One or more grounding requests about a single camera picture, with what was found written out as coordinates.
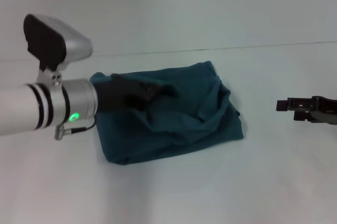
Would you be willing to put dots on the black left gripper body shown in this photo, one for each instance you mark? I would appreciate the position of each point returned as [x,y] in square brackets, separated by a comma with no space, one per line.
[118,95]

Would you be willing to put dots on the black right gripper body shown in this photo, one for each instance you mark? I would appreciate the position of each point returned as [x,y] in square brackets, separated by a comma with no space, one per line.
[325,110]

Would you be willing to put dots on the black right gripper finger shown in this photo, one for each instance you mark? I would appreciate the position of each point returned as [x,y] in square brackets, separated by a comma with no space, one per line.
[301,116]
[292,104]

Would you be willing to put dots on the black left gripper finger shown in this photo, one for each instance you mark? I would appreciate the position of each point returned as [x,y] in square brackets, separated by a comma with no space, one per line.
[148,113]
[168,91]

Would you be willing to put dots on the teal blue shirt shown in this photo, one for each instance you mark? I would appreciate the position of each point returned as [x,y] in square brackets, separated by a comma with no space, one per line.
[179,124]

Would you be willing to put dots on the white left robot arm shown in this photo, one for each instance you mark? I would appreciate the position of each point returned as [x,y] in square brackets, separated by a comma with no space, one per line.
[39,108]

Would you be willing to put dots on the silver camera mount bracket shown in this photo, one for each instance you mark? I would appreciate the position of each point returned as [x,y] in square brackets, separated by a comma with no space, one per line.
[51,79]

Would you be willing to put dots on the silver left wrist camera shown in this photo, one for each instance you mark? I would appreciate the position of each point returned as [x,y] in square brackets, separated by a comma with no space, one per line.
[52,42]

